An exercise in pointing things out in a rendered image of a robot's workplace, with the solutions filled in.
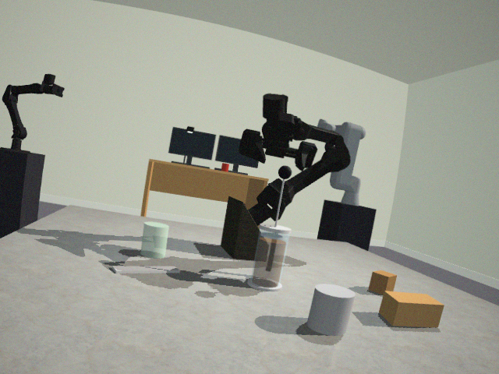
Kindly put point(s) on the glass coffee press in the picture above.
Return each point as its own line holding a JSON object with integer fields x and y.
{"x": 271, "y": 249}

